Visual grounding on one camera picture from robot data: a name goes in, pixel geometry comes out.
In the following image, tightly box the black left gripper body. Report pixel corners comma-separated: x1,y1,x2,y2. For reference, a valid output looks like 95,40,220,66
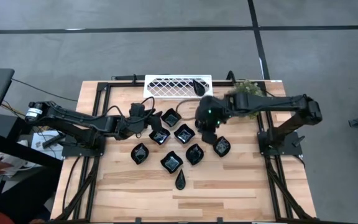
114,114,152,141

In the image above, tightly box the black teardrop mini plate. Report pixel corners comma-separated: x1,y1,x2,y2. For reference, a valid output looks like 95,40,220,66
192,78,207,98
175,169,186,191

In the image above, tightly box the white bag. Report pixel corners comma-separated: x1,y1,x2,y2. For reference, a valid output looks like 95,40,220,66
0,139,43,180

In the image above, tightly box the white power strip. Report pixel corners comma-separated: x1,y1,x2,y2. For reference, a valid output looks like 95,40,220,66
30,129,64,154

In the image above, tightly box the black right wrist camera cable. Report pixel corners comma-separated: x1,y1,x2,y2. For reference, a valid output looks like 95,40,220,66
175,98,200,121

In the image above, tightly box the black aluminium rig frame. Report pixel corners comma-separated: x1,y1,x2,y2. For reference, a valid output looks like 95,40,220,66
50,73,318,224

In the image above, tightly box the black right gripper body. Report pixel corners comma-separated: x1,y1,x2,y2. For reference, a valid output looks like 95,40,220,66
195,95,231,133

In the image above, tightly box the white wire shelf rack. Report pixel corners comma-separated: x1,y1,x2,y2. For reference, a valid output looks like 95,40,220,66
143,73,214,100

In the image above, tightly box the person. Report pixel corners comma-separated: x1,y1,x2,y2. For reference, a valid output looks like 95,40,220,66
0,160,62,224

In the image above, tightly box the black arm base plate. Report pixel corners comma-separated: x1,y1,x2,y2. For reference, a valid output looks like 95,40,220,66
61,133,107,158
257,130,303,157

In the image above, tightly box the black left wrist camera cable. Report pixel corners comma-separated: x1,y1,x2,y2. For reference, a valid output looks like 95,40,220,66
103,95,156,125

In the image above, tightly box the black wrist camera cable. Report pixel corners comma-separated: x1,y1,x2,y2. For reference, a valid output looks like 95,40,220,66
103,95,156,125
175,98,200,121

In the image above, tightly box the black wavy square mini plate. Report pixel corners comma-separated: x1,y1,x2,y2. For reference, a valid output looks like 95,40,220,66
160,150,184,174
173,123,196,145
160,107,183,128
149,126,172,146

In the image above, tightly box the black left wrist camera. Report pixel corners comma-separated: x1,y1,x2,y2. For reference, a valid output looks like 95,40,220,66
129,103,145,118

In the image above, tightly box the black floor cable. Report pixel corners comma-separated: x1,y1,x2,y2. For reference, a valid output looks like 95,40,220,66
10,78,79,103

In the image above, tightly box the green plant in black pot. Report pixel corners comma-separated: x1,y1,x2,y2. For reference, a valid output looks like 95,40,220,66
227,79,265,121

